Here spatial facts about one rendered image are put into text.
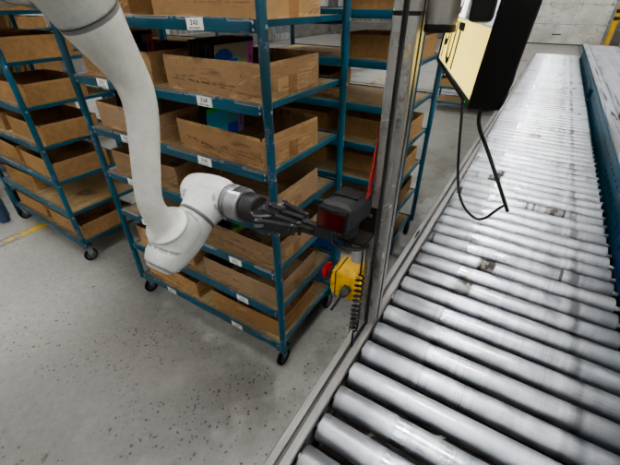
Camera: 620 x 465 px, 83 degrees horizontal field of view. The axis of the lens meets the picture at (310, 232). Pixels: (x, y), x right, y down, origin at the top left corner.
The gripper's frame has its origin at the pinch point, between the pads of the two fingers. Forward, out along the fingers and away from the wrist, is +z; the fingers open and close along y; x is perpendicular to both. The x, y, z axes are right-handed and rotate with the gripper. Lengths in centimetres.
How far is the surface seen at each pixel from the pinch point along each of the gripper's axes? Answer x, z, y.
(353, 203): -14.1, 12.3, -8.2
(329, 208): -14.0, 9.4, -11.6
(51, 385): 95, -108, -41
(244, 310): 74, -51, 22
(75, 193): 60, -201, 34
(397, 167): -19.4, 16.9, -1.6
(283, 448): 20.8, 14.5, -34.9
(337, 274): 7.7, 7.5, -3.3
